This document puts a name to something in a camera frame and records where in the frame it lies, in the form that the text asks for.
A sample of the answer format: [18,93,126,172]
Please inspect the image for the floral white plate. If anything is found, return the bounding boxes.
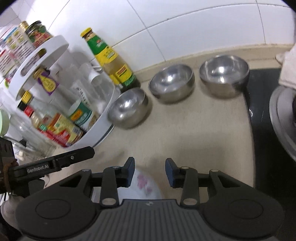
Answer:
[91,167,164,204]

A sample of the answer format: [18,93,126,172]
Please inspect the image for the large steel bowl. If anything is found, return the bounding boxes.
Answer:
[107,87,150,129]

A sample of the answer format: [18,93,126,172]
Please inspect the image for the yellow label vinegar bottle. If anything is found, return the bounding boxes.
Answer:
[30,111,84,147]

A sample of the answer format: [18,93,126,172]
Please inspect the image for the white two-tier rotating rack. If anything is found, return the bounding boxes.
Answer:
[8,35,119,150]

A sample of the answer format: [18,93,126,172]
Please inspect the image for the red label soy sauce bottle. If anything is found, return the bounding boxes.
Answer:
[18,91,84,148]

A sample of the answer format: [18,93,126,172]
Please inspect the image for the purple label fish sauce bottle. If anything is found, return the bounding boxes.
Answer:
[32,67,100,133]

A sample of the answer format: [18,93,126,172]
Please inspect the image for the black induction cooktop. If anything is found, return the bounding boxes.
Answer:
[244,68,295,203]

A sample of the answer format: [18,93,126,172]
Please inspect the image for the green yellow oyster sauce bottle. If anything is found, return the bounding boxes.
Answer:
[80,28,140,92]

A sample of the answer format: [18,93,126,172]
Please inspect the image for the steel pot lid black knob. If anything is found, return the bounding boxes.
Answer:
[269,86,295,160]

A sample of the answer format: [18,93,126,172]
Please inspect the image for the seasoning packets on top tier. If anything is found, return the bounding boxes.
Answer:
[0,20,55,79]

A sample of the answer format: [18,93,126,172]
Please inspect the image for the white towel on stove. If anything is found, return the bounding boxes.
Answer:
[275,45,296,90]

